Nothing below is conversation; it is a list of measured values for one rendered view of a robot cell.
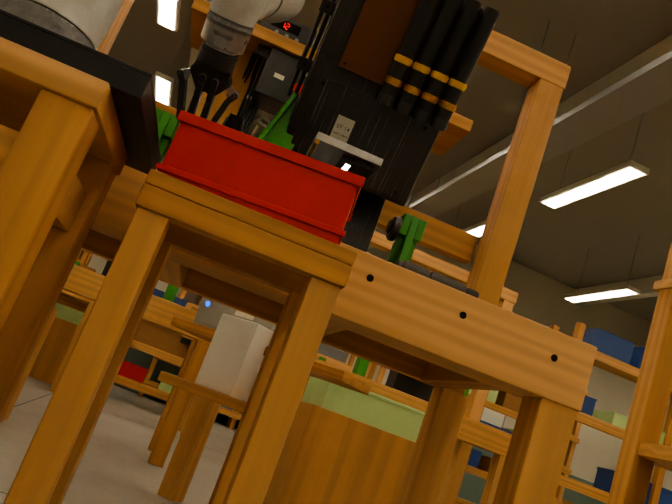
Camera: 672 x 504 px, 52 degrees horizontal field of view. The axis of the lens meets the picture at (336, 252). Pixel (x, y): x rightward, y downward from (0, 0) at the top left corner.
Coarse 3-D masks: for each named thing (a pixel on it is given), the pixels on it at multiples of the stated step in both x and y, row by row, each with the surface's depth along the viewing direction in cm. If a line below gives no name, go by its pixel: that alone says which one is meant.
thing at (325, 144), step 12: (312, 144) 158; (324, 144) 155; (336, 144) 154; (348, 144) 155; (312, 156) 165; (324, 156) 162; (336, 156) 159; (348, 156) 156; (360, 156) 155; (372, 156) 155; (348, 168) 161; (360, 168) 158; (372, 168) 157
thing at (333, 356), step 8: (192, 304) 1076; (184, 336) 1061; (184, 344) 1071; (320, 344) 1126; (176, 352) 1066; (184, 352) 1069; (320, 352) 1124; (328, 352) 1128; (336, 352) 1131; (344, 352) 1134; (152, 360) 1048; (328, 360) 1115; (336, 360) 1123; (344, 360) 1132; (352, 360) 1129; (152, 368) 1046; (344, 368) 1120; (352, 368) 1123; (152, 384) 1039; (224, 408) 1065; (232, 416) 1062; (240, 416) 1065; (232, 424) 1064
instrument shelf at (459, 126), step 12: (204, 0) 199; (192, 12) 200; (204, 12) 199; (192, 24) 207; (192, 36) 214; (252, 36) 201; (264, 36) 201; (276, 36) 202; (252, 48) 208; (276, 48) 203; (288, 48) 202; (300, 48) 203; (456, 120) 210; (468, 120) 210; (444, 132) 216; (456, 132) 213; (468, 132) 211; (444, 144) 224
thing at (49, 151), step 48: (48, 96) 89; (0, 144) 88; (48, 144) 88; (0, 192) 85; (48, 192) 87; (96, 192) 111; (0, 240) 84; (48, 240) 108; (0, 288) 83; (48, 288) 107; (0, 336) 105; (0, 384) 103
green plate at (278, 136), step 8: (296, 96) 173; (288, 104) 172; (280, 112) 171; (288, 112) 173; (272, 120) 170; (280, 120) 172; (288, 120) 173; (272, 128) 171; (280, 128) 172; (264, 136) 169; (272, 136) 171; (280, 136) 171; (288, 136) 172; (280, 144) 171; (288, 144) 172
